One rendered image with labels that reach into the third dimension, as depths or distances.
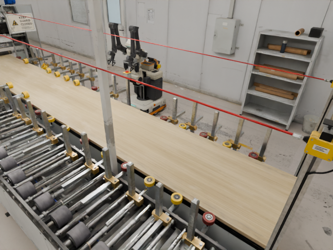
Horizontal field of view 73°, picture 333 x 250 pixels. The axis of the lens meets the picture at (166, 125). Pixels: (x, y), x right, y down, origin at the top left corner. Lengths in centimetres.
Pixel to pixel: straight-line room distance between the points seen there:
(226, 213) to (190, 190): 29
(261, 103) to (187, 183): 350
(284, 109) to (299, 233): 260
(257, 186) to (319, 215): 148
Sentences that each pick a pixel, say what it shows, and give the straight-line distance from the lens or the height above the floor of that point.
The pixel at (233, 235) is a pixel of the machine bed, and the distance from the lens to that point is 166.
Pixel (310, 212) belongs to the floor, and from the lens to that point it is 321.
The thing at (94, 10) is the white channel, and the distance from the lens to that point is 146.
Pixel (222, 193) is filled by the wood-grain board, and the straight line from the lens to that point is 172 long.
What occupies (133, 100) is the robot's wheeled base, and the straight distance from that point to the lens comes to 431.
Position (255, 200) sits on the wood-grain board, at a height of 90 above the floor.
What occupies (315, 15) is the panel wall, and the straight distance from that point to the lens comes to 453.
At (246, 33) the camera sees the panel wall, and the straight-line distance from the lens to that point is 481.
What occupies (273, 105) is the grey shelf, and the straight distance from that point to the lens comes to 493.
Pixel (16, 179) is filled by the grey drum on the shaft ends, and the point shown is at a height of 82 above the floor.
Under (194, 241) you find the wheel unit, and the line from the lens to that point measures 155.
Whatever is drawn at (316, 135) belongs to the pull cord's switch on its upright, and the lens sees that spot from 81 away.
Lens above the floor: 214
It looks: 32 degrees down
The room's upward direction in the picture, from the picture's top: 2 degrees clockwise
